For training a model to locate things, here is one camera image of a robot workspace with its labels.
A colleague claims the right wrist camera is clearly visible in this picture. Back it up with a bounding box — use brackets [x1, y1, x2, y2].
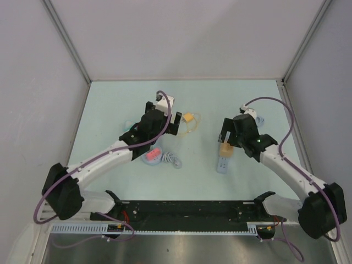
[239, 104, 257, 122]

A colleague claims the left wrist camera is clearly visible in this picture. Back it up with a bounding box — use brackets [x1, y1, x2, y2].
[155, 92, 175, 117]

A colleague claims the beige cube socket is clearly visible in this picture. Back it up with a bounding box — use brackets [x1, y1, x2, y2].
[219, 142, 234, 158]

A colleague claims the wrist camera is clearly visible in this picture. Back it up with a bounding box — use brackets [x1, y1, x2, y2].
[155, 92, 175, 117]
[239, 104, 257, 122]

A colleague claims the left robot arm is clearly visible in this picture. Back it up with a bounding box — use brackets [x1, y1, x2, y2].
[34, 96, 182, 220]

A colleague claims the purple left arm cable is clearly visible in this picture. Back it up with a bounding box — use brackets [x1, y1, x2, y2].
[33, 90, 170, 249]

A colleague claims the teal triangular power strip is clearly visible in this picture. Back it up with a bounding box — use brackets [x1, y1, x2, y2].
[123, 120, 138, 132]

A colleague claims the yellow USB charger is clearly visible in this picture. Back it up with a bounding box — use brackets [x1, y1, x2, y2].
[183, 113, 194, 124]

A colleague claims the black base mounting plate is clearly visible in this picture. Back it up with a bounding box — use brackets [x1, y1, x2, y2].
[107, 200, 282, 231]

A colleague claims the pink square plug adapter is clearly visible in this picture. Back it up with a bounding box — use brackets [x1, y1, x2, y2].
[146, 148, 162, 161]

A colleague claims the yellow charging cable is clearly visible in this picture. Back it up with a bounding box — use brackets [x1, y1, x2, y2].
[175, 112, 203, 138]

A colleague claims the light blue rectangular power strip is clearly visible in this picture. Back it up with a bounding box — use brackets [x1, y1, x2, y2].
[216, 115, 267, 175]

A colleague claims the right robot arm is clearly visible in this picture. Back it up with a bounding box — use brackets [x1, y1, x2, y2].
[218, 113, 347, 239]

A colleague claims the white slotted cable duct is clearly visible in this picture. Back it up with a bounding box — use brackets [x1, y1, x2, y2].
[51, 223, 276, 236]

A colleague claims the round light blue power strip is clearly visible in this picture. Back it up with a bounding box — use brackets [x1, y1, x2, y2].
[141, 150, 183, 169]

